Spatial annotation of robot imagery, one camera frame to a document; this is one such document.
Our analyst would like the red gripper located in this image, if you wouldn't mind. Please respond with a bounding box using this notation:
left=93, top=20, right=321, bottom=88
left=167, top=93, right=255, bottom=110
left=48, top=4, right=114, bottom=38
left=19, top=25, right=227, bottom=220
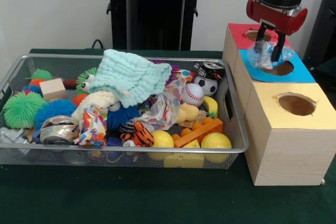
left=246, top=0, right=308, bottom=62

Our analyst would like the clear bottle with blue label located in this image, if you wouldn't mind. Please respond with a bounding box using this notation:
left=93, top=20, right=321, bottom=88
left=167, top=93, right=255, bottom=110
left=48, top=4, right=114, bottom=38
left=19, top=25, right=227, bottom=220
left=246, top=40, right=294, bottom=70

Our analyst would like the polka dot cloth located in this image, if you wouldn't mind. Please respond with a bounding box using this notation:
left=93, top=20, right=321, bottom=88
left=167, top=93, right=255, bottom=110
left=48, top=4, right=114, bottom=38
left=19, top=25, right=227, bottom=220
left=141, top=78, right=187, bottom=132
left=73, top=104, right=108, bottom=146

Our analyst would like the mint green muslin cloth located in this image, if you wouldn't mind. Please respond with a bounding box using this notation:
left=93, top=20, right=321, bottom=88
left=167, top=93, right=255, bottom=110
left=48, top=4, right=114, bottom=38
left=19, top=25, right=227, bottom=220
left=88, top=49, right=173, bottom=109

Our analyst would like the wooden three-hole box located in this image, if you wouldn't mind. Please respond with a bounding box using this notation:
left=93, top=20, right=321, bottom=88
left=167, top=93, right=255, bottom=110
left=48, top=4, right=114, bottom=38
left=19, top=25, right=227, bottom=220
left=222, top=23, right=336, bottom=187

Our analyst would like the black upright stand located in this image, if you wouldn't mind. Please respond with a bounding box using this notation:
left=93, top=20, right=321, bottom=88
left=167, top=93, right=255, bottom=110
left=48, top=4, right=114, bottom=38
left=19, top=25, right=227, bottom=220
left=301, top=0, right=336, bottom=74

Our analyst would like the dark green table cloth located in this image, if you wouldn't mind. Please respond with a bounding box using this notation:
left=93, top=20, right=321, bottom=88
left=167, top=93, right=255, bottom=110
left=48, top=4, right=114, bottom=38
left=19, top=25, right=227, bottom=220
left=0, top=48, right=336, bottom=224
left=314, top=55, right=336, bottom=74

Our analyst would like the small soccer ball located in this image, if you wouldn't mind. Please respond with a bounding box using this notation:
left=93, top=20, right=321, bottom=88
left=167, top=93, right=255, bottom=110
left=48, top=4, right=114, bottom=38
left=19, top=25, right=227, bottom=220
left=193, top=76, right=218, bottom=97

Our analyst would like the white baseball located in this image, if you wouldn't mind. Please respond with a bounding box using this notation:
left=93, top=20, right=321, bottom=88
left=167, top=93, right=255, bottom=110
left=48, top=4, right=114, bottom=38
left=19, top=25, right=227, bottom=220
left=181, top=83, right=205, bottom=108

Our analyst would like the cream muslin cloth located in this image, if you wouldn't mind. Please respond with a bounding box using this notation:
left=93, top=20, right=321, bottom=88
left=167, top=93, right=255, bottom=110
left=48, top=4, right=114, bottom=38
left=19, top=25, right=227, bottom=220
left=71, top=90, right=121, bottom=122

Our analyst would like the plain wooden cube block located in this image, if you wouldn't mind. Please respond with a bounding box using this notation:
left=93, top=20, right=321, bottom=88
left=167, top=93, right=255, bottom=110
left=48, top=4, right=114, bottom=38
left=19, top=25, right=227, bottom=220
left=39, top=78, right=68, bottom=102

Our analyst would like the blue spiky ball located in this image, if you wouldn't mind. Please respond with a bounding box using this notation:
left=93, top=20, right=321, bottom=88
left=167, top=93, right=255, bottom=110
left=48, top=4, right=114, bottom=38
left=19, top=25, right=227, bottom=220
left=35, top=99, right=78, bottom=130

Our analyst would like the crushed cream can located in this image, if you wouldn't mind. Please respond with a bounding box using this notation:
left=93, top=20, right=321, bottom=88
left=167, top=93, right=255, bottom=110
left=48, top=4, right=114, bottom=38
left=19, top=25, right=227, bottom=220
left=39, top=115, right=81, bottom=145

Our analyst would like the green spiky ball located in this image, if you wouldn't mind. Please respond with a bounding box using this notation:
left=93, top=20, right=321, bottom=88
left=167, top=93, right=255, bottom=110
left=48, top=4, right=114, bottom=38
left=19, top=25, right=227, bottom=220
left=3, top=90, right=47, bottom=129

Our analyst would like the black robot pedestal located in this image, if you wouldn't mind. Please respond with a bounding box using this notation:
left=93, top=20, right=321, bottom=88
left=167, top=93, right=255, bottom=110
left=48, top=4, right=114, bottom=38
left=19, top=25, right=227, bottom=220
left=101, top=0, right=212, bottom=51

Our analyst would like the black looped cable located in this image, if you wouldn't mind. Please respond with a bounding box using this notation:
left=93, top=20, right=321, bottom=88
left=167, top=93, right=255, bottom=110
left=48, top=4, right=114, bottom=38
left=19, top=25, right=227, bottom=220
left=90, top=39, right=106, bottom=49

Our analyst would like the silver wire mesh bin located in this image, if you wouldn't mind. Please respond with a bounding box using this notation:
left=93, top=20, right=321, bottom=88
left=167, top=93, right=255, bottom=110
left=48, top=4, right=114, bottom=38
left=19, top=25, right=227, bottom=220
left=0, top=54, right=249, bottom=169

